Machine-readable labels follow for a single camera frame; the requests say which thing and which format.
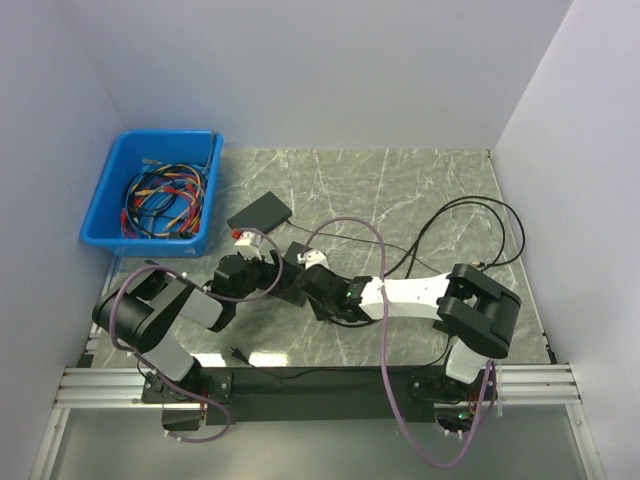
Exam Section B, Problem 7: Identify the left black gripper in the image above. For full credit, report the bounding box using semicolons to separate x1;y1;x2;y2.
232;249;302;304

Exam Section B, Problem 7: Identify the black network switch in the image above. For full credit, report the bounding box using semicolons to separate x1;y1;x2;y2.
270;241;307;307
227;191;292;234

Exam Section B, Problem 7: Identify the long black ethernet cable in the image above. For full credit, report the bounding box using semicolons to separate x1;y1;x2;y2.
319;197;509;329

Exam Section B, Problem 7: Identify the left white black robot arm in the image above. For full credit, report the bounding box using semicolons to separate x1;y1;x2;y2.
92;250;303;402

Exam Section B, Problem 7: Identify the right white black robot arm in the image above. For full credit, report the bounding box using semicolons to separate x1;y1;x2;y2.
294;264;521;404

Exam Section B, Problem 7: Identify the black power adapter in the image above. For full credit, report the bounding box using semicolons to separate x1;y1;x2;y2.
432;321;450;335

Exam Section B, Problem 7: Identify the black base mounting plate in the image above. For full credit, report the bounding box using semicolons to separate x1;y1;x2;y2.
141;365;497;431

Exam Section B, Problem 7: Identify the blue plastic bin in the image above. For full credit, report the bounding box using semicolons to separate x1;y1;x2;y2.
80;129;224;258

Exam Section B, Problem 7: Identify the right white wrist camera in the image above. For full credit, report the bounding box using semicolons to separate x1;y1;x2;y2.
297;249;329;270

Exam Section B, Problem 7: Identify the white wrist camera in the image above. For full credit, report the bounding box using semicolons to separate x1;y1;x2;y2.
297;249;329;270
232;229;262;259

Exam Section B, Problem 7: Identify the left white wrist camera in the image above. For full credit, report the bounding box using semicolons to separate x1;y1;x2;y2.
232;229;262;259

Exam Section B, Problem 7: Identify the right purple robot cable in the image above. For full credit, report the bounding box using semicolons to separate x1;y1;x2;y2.
298;217;499;470

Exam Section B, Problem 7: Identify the bundle of coloured cables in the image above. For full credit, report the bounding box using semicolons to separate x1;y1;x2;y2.
118;157;211;241

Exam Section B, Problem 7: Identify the aluminium rail frame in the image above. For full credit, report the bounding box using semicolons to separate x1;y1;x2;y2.
29;144;609;480

